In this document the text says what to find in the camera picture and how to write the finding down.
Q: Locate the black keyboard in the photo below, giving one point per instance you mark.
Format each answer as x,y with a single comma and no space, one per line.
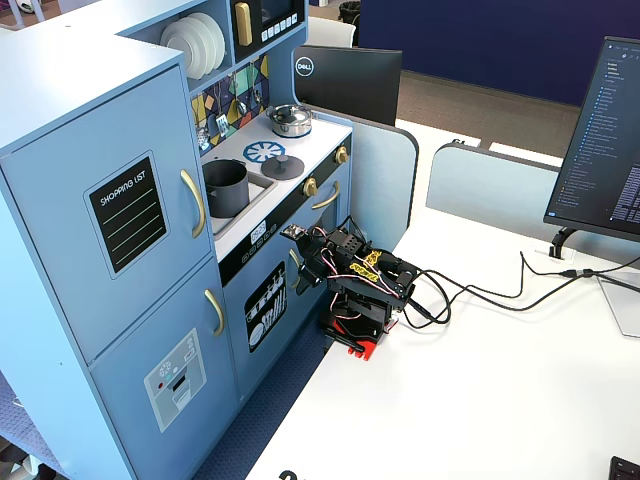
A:
625,469

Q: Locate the gray toy sink basin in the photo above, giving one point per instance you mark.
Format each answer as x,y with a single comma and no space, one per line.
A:
260,192

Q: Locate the silver monitor base plate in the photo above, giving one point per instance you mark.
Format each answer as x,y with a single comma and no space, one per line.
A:
622,307

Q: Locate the black toy microwave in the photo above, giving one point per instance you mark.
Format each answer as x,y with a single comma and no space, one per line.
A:
270,20

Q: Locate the hanging metal spoon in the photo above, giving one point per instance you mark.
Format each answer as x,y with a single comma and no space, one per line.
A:
257,94

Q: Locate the steel pot with lid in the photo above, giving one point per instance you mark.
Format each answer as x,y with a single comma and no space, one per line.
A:
289,120

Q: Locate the white office chair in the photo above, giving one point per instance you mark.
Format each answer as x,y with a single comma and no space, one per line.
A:
330,32

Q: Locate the hanging metal strainer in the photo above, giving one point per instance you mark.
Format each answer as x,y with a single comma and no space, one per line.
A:
203,137

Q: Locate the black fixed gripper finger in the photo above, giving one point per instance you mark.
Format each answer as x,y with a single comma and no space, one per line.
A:
301,272

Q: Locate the dark gray cooking pot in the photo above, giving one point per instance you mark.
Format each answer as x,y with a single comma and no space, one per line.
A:
227,192

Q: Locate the blue toy kitchen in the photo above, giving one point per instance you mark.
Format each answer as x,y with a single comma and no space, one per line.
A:
100,210

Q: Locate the gold stove knob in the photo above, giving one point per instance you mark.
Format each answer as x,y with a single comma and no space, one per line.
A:
342,154
310,186

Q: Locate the black Dell monitor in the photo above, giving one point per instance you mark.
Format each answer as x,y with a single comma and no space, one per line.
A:
350,80

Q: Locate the monitor with lit screen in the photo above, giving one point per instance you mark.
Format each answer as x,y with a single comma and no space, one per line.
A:
600,135

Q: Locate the small wrist camera board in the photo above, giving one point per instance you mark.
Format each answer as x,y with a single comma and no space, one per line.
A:
293,231

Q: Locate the dark gray pot lid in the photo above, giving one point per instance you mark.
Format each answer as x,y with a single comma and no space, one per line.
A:
282,167

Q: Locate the black five-joint robot arm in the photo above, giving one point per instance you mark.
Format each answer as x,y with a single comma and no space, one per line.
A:
372,295

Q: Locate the tall blue desk divider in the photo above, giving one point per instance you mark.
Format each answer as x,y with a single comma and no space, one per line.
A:
385,180

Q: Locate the low blue desk divider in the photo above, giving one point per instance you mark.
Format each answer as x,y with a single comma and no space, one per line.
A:
490,185

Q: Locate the white toy plate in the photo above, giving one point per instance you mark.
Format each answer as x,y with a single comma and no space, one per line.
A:
205,45
219,37
177,47

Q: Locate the red robot base clamp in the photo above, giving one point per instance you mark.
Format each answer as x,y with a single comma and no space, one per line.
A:
362,347

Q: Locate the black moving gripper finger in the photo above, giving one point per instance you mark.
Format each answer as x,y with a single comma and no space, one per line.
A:
317,276

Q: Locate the hanging metal spatula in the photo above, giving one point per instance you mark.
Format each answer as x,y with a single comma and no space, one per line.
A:
221,122

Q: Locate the black shopping list board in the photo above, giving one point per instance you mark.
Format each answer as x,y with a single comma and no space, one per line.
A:
128,216

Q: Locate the hanging metal ladle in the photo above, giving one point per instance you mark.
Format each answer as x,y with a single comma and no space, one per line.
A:
241,105

